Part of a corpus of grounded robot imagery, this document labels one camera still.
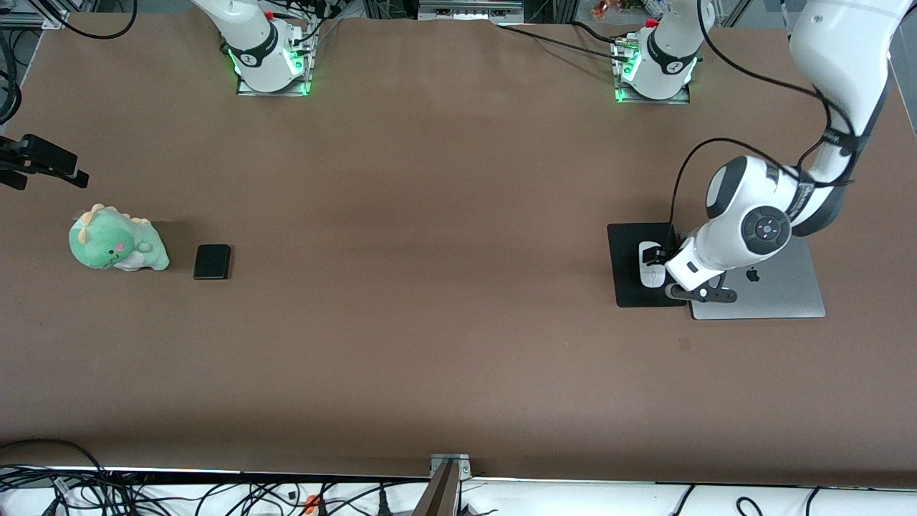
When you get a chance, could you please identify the grey metal frame bracket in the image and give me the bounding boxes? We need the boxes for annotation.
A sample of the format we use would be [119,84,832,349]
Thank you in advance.
[418,0,524,22]

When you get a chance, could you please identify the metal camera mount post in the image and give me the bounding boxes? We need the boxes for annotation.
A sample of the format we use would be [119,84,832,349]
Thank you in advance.
[412,454,474,516]

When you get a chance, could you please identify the white computer mouse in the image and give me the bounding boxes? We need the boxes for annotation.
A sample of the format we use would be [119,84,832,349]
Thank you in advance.
[639,242,668,289]

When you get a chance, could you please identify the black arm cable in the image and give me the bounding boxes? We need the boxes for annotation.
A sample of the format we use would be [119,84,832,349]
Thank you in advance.
[668,0,860,249]
[0,0,138,123]

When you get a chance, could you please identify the black mouse pad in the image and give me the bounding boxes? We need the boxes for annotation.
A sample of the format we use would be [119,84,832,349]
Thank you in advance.
[607,222,688,308]

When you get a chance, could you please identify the short black table cable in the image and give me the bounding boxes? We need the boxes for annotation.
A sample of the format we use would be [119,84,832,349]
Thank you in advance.
[570,20,633,47]

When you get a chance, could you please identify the green dinosaur plush toy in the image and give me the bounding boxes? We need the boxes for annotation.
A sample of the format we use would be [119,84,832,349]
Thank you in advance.
[68,204,171,272]

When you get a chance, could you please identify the aluminium frame profile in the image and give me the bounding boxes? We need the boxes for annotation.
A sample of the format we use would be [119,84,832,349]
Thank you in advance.
[0,0,69,30]

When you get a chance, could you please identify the long black table cable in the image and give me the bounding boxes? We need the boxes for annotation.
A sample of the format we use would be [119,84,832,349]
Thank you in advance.
[493,24,625,61]

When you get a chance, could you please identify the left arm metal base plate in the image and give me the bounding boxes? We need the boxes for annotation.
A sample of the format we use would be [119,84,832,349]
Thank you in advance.
[614,36,693,105]

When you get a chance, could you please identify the silver laptop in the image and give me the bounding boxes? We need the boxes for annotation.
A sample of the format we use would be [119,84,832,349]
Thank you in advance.
[688,235,827,320]

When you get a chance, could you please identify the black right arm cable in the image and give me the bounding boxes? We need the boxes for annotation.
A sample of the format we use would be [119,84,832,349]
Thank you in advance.
[0,0,138,123]

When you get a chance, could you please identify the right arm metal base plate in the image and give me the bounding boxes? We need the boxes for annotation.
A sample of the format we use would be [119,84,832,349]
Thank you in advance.
[236,21,313,97]

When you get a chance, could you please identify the black looped floor cable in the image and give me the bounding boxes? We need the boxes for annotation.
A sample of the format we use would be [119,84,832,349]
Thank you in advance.
[0,437,110,478]

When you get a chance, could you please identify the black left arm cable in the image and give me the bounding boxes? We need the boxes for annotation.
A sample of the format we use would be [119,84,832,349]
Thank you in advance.
[668,0,860,249]

